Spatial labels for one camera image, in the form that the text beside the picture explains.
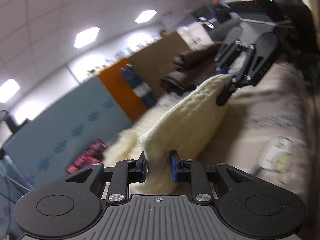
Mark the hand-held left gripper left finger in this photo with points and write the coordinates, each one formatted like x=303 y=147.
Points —
x=142 y=166

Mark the cream fleece garment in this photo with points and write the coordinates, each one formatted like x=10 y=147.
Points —
x=190 y=120

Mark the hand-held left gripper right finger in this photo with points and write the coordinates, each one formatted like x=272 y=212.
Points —
x=173 y=166

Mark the large brown cardboard box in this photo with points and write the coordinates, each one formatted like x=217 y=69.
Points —
x=155 y=55

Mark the brown leather jacket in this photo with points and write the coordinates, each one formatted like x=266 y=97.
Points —
x=192 y=62

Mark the pink printed box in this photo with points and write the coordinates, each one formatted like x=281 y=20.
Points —
x=87 y=155

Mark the white tote bag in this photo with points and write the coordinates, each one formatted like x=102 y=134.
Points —
x=195 y=35

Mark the light blue cardboard box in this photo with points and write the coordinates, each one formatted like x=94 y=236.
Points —
x=62 y=125

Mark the dark blue vacuum bottle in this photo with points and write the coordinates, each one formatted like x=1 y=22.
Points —
x=137 y=85

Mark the orange cardboard box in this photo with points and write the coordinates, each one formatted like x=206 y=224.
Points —
x=112 y=80

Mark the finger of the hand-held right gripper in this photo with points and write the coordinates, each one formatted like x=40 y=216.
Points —
x=225 y=96
x=222 y=60

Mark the ceiling light panel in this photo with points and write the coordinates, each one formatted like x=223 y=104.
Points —
x=9 y=90
x=145 y=16
x=86 y=37

